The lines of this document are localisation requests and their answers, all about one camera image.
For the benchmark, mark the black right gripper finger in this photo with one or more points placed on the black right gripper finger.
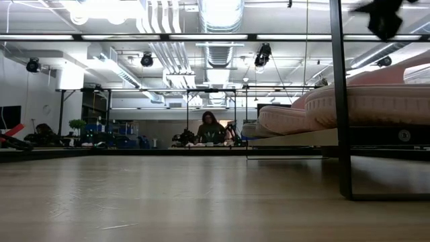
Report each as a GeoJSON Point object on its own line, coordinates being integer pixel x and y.
{"type": "Point", "coordinates": [393, 23]}
{"type": "Point", "coordinates": [378, 23]}

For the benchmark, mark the pink foam slide sandal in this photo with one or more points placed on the pink foam slide sandal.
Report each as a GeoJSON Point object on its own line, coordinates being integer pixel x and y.
{"type": "Point", "coordinates": [369, 104]}
{"type": "Point", "coordinates": [285, 119]}

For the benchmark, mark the black metal wood shelf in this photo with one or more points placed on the black metal wood shelf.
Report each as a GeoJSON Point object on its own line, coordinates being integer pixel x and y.
{"type": "Point", "coordinates": [341, 101]}

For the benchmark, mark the black ceiling spot lamp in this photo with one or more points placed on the black ceiling spot lamp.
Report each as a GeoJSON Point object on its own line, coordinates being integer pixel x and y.
{"type": "Point", "coordinates": [384, 61]}
{"type": "Point", "coordinates": [146, 60]}
{"type": "Point", "coordinates": [33, 65]}
{"type": "Point", "coordinates": [263, 53]}

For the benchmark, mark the tall green plant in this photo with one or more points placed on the tall green plant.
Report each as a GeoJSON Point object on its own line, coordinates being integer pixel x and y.
{"type": "Point", "coordinates": [323, 81]}

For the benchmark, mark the person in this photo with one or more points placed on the person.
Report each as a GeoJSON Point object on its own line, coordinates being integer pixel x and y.
{"type": "Point", "coordinates": [211, 132]}
{"type": "Point", "coordinates": [43, 134]}

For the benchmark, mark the small green potted plant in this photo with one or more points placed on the small green potted plant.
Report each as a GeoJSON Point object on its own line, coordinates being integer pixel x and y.
{"type": "Point", "coordinates": [78, 123]}

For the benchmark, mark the red foam piece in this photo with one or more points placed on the red foam piece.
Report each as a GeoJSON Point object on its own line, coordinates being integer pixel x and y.
{"type": "Point", "coordinates": [15, 130]}

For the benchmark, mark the silver ceiling air duct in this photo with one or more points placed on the silver ceiling air duct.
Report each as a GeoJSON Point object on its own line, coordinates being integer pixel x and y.
{"type": "Point", "coordinates": [221, 17]}

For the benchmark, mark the black table edge rail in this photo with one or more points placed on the black table edge rail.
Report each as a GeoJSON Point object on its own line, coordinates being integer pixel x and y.
{"type": "Point", "coordinates": [134, 152]}

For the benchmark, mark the black overhead frame bar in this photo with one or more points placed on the black overhead frame bar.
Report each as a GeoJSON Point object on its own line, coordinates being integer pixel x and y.
{"type": "Point", "coordinates": [76, 37]}

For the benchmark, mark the black wall screen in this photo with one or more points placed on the black wall screen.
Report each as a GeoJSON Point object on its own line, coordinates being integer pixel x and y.
{"type": "Point", "coordinates": [10, 117]}

